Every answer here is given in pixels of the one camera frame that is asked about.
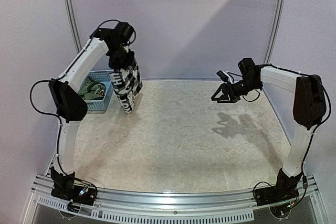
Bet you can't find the aluminium wall post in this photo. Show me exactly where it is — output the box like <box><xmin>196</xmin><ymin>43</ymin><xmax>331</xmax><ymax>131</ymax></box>
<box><xmin>264</xmin><ymin>0</ymin><xmax>285</xmax><ymax>64</ymax></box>
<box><xmin>64</xmin><ymin>0</ymin><xmax>82</xmax><ymax>53</ymax></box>

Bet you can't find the right aluminium wall post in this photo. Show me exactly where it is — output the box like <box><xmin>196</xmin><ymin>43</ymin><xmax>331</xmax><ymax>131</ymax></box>
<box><xmin>264</xmin><ymin>0</ymin><xmax>285</xmax><ymax>64</ymax></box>

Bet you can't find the front aluminium rail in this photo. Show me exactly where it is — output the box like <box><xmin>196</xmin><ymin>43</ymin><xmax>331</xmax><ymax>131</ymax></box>
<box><xmin>23</xmin><ymin>176</ymin><xmax>329</xmax><ymax>223</ymax></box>

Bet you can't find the black white checked shirt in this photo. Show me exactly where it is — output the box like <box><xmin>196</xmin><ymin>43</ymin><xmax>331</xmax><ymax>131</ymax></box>
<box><xmin>109</xmin><ymin>49</ymin><xmax>143</xmax><ymax>113</ymax></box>

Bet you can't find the light blue plastic basket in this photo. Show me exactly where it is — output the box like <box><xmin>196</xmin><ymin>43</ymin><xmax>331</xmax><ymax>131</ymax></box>
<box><xmin>78</xmin><ymin>71</ymin><xmax>113</xmax><ymax>113</ymax></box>

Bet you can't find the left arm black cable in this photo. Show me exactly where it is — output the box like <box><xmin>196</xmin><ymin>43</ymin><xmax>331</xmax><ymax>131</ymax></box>
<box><xmin>29</xmin><ymin>18</ymin><xmax>137</xmax><ymax>117</ymax></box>

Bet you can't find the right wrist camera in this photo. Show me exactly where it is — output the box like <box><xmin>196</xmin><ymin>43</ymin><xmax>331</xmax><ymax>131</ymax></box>
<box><xmin>216</xmin><ymin>70</ymin><xmax>235</xmax><ymax>84</ymax></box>

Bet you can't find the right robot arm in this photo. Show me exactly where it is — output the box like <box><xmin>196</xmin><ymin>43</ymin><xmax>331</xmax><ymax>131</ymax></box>
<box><xmin>211</xmin><ymin>58</ymin><xmax>331</xmax><ymax>201</ymax></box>

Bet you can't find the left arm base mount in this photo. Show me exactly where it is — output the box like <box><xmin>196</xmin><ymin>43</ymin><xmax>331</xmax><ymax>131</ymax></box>
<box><xmin>50</xmin><ymin>167</ymin><xmax>98</xmax><ymax>210</ymax></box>

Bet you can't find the green garment in basket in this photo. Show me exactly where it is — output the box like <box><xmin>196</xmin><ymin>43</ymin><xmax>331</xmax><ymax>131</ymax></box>
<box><xmin>79</xmin><ymin>77</ymin><xmax>106</xmax><ymax>101</ymax></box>

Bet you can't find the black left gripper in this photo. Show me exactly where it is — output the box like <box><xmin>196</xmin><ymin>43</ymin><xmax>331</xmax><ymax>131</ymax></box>
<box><xmin>110</xmin><ymin>43</ymin><xmax>135</xmax><ymax>69</ymax></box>

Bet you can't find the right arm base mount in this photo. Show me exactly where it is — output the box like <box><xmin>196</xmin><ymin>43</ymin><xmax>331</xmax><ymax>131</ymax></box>
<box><xmin>252</xmin><ymin>181</ymin><xmax>307</xmax><ymax>209</ymax></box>

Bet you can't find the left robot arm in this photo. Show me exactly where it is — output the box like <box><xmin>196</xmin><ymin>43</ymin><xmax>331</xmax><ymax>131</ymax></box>
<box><xmin>48</xmin><ymin>20</ymin><xmax>136</xmax><ymax>177</ymax></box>

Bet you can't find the left aluminium wall post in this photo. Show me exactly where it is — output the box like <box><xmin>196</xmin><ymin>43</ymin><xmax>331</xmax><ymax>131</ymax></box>
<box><xmin>64</xmin><ymin>0</ymin><xmax>82</xmax><ymax>53</ymax></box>

